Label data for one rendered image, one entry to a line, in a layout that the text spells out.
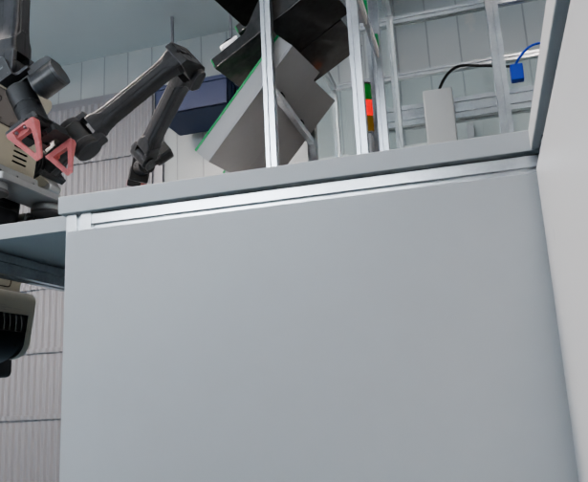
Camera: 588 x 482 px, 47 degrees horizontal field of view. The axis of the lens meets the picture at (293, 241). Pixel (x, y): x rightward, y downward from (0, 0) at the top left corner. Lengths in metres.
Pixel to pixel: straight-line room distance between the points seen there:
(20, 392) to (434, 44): 3.67
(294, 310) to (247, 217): 0.16
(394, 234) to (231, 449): 0.37
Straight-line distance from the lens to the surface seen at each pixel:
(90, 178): 5.12
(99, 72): 5.47
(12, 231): 1.33
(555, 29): 0.67
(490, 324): 0.92
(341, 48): 1.59
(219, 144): 1.36
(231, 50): 1.43
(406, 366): 0.92
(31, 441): 5.11
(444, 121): 2.85
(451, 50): 4.60
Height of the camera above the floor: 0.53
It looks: 13 degrees up
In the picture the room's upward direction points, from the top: 3 degrees counter-clockwise
